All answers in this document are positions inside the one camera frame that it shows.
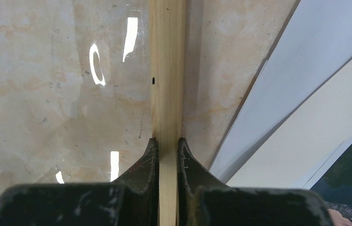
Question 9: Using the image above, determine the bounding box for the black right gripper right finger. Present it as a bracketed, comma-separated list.
[177, 138, 333, 226]

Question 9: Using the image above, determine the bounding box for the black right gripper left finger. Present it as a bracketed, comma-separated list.
[0, 138, 159, 226]

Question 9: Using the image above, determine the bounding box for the white mat board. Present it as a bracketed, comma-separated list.
[228, 59, 352, 189]

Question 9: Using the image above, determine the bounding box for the white paper sheet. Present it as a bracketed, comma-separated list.
[210, 0, 352, 182]

